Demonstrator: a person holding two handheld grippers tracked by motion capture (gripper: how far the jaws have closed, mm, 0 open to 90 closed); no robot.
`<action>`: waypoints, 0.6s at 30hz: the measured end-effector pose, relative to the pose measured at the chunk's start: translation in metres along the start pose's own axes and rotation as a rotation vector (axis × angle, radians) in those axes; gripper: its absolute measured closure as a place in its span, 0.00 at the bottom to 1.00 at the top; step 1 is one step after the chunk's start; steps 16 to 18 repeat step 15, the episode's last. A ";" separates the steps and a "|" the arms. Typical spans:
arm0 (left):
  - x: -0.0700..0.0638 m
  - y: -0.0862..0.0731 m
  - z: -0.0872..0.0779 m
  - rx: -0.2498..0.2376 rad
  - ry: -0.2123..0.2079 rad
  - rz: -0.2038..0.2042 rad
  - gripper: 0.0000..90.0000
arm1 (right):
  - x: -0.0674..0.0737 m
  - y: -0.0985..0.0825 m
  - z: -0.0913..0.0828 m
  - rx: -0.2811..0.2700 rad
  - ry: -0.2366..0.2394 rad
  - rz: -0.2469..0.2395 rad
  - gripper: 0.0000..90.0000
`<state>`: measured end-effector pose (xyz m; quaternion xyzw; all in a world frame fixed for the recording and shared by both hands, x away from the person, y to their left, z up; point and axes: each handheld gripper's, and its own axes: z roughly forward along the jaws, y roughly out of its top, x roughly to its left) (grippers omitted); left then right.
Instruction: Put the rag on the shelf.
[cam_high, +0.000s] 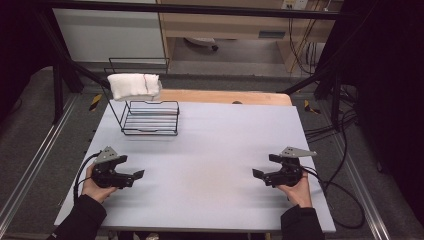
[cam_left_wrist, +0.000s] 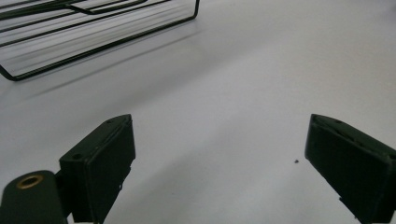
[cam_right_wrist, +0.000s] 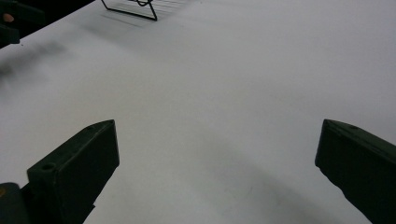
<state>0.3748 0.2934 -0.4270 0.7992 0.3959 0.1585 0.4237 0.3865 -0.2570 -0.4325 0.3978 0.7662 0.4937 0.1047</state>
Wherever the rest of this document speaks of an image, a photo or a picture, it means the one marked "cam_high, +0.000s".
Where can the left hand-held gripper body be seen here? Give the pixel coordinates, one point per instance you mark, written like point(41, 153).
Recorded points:
point(106, 176)

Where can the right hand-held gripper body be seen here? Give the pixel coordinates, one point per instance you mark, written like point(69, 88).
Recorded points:
point(286, 175)

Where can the white towel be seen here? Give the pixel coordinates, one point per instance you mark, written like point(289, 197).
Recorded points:
point(131, 86)

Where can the person's left hand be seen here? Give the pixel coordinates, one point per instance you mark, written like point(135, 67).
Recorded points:
point(91, 190)

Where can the person's right hand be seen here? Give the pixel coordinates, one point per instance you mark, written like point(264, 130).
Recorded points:
point(300, 193)

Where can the yellow black striped tape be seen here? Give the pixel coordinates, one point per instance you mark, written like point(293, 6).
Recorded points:
point(95, 102)
point(311, 107)

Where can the black metal stand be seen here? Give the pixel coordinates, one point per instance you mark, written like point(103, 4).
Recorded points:
point(335, 100)
point(58, 86)

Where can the wooden board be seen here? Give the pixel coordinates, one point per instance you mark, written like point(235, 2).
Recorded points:
point(226, 97)

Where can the white cabinet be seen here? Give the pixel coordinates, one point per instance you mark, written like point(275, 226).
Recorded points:
point(106, 35)

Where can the dark curtain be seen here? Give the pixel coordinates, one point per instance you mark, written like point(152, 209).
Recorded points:
point(20, 50)
point(390, 100)

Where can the grey chair base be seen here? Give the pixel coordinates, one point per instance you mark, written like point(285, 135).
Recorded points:
point(201, 42)

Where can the light wooden desk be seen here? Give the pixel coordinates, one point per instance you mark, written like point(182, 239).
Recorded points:
point(226, 25)

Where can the white power outlet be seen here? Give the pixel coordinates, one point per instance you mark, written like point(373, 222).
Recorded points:
point(295, 4)

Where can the aluminium rail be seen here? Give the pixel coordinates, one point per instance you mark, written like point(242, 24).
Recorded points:
point(36, 156)
point(363, 190)

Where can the black metal frame bar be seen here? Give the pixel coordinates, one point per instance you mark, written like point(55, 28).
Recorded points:
point(200, 8)

